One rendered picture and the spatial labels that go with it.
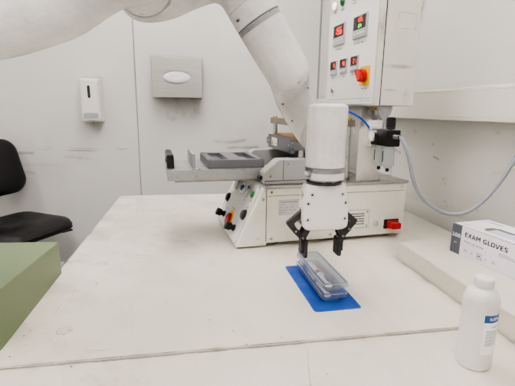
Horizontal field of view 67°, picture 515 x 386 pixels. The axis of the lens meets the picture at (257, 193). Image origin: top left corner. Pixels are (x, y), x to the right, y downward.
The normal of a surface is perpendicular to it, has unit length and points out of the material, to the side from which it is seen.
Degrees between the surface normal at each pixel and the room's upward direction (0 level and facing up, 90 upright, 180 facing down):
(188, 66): 90
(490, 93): 90
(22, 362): 0
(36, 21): 108
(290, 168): 90
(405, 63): 90
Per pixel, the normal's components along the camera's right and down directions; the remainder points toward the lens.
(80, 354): 0.01, -0.98
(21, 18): 0.32, 0.36
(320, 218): 0.18, 0.19
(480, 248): -0.96, 0.05
